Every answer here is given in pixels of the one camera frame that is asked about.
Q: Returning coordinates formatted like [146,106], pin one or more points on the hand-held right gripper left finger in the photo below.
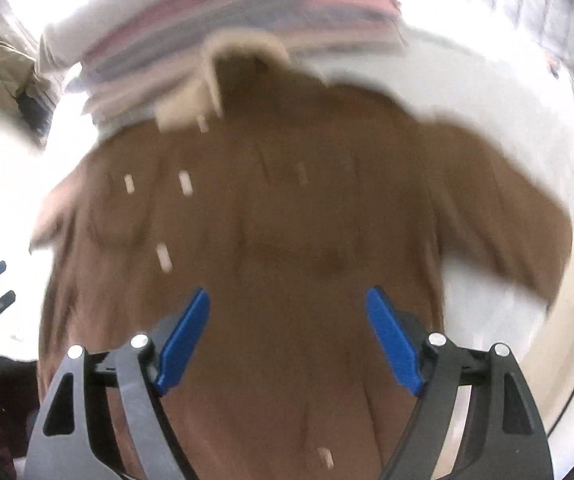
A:
[184,340]

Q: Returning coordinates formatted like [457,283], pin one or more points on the maroon folded quilt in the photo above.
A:
[167,25]

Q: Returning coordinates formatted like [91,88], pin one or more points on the grey-blue folded quilt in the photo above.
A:
[157,60]

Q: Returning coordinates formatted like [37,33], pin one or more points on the hanging khaki garment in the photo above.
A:
[4,70]

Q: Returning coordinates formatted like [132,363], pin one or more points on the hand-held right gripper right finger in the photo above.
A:
[394,340]

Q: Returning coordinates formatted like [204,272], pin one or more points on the brown coat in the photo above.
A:
[277,220]

